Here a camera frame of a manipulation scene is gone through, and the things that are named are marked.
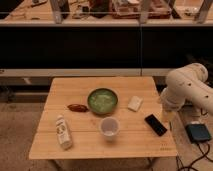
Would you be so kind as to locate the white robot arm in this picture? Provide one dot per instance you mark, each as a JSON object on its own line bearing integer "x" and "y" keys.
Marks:
{"x": 186, "y": 83}

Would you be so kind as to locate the green bowl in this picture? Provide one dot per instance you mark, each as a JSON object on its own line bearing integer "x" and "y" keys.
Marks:
{"x": 102, "y": 101}

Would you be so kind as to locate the wooden folding table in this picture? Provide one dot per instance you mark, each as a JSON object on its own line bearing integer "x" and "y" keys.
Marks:
{"x": 135, "y": 138}

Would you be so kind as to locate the white rectangular block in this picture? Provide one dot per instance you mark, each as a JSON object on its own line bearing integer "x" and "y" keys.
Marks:
{"x": 135, "y": 103}

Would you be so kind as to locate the black smartphone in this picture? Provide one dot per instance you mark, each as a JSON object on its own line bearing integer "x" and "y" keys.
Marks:
{"x": 156, "y": 125}

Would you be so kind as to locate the white plastic bottle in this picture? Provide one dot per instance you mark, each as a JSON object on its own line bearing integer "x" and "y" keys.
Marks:
{"x": 63, "y": 133}

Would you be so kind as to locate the long background workbench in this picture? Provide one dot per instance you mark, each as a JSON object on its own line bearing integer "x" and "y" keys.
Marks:
{"x": 49, "y": 38}

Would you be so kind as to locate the black power box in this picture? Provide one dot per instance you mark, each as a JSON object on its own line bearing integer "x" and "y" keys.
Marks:
{"x": 198, "y": 133}

